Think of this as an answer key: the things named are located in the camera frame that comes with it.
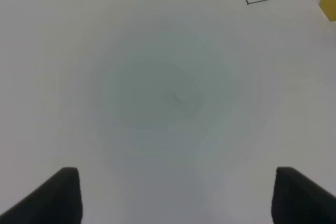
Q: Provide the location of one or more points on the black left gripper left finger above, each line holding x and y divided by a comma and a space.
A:
57, 200

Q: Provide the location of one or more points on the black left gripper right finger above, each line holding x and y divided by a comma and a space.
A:
298, 200

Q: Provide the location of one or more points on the yellow cube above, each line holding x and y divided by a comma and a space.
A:
329, 9

